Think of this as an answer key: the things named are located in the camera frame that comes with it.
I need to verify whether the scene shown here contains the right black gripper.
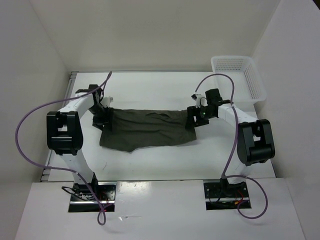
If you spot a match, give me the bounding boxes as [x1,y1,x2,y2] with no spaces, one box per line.
[185,104,215,129]

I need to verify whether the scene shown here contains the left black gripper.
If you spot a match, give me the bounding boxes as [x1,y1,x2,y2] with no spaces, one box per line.
[87,104,114,132]

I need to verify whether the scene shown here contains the olive green shorts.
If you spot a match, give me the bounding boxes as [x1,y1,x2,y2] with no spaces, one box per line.
[99,108,197,153]

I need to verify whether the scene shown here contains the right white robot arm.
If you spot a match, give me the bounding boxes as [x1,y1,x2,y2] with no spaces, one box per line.
[185,88,275,197]

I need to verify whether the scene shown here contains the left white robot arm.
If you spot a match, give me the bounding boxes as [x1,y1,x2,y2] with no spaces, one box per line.
[46,84,114,200]

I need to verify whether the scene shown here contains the white plastic basket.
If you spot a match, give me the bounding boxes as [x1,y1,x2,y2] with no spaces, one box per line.
[210,55,267,105]

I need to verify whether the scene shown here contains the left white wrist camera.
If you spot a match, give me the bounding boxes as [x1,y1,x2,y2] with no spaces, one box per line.
[100,96,114,108]

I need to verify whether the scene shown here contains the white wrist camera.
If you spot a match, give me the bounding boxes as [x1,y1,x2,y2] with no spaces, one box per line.
[191,93,207,108]
[100,96,114,108]

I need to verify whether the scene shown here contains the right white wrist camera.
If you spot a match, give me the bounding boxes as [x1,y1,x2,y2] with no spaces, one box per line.
[191,93,207,108]

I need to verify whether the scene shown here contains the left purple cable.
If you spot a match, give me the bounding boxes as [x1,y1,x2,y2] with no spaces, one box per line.
[15,71,113,227]

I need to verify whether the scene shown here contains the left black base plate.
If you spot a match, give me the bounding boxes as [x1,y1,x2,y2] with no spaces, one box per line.
[61,182,116,213]

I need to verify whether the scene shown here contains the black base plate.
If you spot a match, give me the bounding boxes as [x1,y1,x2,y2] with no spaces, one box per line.
[61,182,116,213]
[203,179,252,211]

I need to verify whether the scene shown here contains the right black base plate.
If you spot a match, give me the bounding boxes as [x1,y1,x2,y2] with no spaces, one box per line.
[203,179,252,211]

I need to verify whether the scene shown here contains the aluminium rail frame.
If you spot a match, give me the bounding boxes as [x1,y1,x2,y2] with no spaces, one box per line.
[41,71,78,181]

